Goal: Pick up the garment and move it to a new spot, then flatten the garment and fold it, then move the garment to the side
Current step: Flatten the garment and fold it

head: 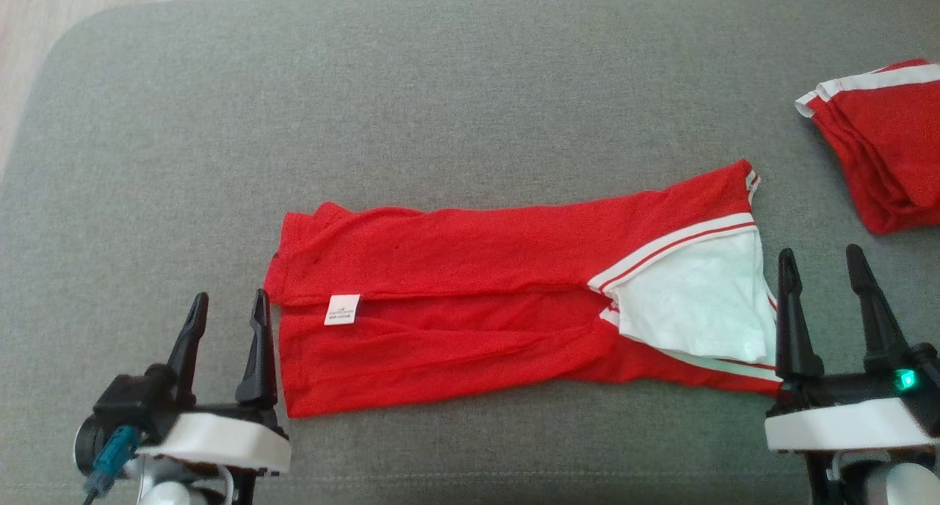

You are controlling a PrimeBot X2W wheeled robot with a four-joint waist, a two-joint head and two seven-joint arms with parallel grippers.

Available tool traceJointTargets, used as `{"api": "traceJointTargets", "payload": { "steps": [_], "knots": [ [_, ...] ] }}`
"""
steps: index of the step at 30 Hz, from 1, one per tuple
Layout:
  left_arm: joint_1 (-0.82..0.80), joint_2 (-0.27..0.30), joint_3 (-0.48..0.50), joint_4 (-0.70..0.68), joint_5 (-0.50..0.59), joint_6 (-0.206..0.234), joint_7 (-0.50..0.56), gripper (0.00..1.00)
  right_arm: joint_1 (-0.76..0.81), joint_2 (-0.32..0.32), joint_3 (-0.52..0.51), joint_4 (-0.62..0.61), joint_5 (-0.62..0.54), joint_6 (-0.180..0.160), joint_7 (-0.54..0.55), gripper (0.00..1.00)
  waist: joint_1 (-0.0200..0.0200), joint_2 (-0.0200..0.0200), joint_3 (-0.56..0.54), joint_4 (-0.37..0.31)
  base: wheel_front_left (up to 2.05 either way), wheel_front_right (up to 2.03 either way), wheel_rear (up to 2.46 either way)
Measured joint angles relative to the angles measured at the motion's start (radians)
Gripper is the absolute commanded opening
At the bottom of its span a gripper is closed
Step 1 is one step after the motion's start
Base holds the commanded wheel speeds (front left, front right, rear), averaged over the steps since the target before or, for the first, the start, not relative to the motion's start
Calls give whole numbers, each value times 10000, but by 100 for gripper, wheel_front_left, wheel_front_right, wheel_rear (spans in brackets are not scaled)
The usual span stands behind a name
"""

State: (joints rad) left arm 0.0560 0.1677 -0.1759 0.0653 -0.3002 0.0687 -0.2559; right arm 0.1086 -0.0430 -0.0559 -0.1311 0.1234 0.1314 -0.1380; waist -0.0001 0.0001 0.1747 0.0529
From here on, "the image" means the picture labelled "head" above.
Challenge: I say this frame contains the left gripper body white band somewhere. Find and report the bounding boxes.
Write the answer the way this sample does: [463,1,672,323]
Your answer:
[134,401,293,505]

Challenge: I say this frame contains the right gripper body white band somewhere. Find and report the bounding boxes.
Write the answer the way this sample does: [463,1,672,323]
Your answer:
[762,373,940,505]

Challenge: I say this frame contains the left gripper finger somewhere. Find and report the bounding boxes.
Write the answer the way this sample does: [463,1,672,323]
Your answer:
[164,291,211,409]
[234,288,280,412]

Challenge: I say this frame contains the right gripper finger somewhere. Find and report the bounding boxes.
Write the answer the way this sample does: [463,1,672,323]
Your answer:
[774,247,826,382]
[844,243,913,363]

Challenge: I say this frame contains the red shorts with white trim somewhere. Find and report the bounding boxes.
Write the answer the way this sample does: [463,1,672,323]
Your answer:
[794,57,940,236]

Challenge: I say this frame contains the red basketball jersey number 23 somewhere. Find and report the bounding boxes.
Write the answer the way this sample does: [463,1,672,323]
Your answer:
[263,159,785,420]

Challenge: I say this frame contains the grey fabric sofa seat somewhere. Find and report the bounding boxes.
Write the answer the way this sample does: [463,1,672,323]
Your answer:
[0,0,940,505]

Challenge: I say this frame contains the left black cable teal plug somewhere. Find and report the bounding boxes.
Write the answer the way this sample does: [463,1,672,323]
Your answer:
[81,424,142,505]

